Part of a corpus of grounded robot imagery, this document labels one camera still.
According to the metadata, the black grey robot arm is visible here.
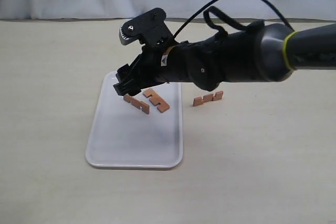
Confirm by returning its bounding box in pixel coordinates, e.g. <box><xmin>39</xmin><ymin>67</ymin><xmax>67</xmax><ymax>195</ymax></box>
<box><xmin>113</xmin><ymin>22</ymin><xmax>335</xmax><ymax>96</ymax></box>

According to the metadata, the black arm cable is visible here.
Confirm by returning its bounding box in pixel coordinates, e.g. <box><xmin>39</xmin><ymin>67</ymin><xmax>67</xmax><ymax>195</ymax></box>
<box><xmin>172</xmin><ymin>0</ymin><xmax>295</xmax><ymax>41</ymax></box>

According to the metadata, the white rectangular plastic tray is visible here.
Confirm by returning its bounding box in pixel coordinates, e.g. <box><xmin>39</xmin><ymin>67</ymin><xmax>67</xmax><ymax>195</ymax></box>
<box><xmin>85</xmin><ymin>71</ymin><xmax>183</xmax><ymax>169</ymax></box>

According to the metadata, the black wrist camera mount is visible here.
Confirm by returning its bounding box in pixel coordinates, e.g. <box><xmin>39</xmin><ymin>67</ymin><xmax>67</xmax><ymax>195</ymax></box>
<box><xmin>119</xmin><ymin>7</ymin><xmax>173</xmax><ymax>48</ymax></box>

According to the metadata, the wooden notched puzzle piece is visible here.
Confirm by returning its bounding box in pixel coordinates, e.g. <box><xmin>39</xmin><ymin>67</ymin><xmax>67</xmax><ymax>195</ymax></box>
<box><xmin>123</xmin><ymin>94</ymin><xmax>150</xmax><ymax>114</ymax></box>

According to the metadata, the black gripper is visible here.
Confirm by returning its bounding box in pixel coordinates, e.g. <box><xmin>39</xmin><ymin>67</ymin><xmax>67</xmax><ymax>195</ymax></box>
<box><xmin>113</xmin><ymin>42</ymin><xmax>194</xmax><ymax>97</ymax></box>

